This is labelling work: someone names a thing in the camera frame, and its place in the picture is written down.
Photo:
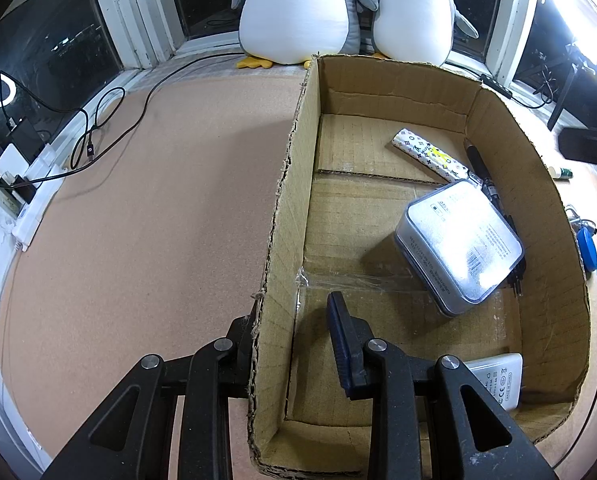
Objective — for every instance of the black plug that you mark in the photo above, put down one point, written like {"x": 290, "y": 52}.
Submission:
{"x": 26, "y": 191}

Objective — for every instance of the brown cardboard box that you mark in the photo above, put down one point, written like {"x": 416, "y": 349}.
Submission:
{"x": 353, "y": 200}

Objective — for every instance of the white window frame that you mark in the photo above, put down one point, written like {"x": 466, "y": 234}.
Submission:
{"x": 138, "y": 20}

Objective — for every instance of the blue round case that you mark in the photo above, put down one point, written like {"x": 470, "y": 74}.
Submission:
{"x": 588, "y": 250}

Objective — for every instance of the white wall charger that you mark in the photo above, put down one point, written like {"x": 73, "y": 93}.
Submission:
{"x": 498, "y": 380}

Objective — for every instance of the black pen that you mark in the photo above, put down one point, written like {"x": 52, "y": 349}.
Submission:
{"x": 478, "y": 162}

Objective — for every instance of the large penguin plush toy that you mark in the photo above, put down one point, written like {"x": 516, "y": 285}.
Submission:
{"x": 293, "y": 10}

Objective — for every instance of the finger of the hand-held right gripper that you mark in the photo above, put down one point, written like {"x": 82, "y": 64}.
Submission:
{"x": 591, "y": 146}

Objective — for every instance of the small penguin plush toy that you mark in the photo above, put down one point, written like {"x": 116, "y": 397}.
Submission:
{"x": 413, "y": 15}

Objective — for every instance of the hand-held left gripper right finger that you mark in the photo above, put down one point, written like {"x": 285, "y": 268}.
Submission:
{"x": 337, "y": 340}

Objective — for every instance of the black tripod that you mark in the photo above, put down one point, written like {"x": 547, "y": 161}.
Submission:
{"x": 561, "y": 100}

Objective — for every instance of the silver tin case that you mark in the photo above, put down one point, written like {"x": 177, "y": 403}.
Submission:
{"x": 458, "y": 240}

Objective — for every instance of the white patterned lighter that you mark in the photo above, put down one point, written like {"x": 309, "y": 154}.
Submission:
{"x": 423, "y": 152}

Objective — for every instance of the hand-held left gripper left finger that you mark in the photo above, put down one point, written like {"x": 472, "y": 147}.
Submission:
{"x": 228, "y": 360}

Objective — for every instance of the white power adapter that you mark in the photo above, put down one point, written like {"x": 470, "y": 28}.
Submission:
{"x": 11, "y": 160}

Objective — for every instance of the white green glue stick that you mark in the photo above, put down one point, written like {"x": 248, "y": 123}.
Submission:
{"x": 561, "y": 173}

